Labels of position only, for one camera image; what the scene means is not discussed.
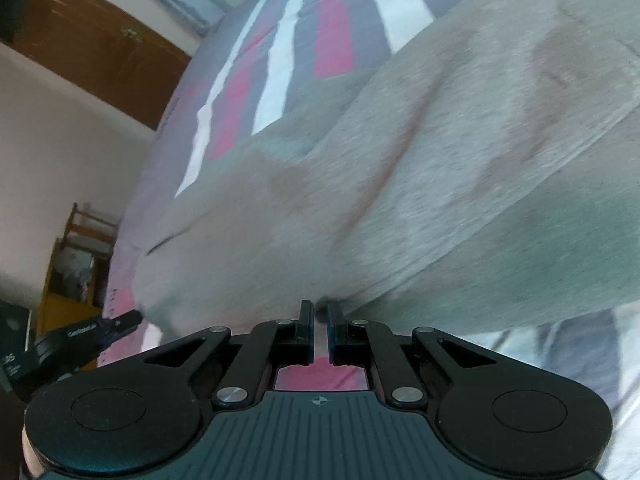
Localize striped bed sheet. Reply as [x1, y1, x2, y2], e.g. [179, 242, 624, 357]
[104, 0, 639, 479]

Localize brown wooden door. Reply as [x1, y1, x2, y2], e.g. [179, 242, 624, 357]
[1, 0, 190, 129]

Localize wooden shelf cabinet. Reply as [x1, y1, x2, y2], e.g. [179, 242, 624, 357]
[36, 238, 110, 337]

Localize small wooden chair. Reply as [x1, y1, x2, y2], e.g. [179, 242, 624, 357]
[61, 203, 119, 259]

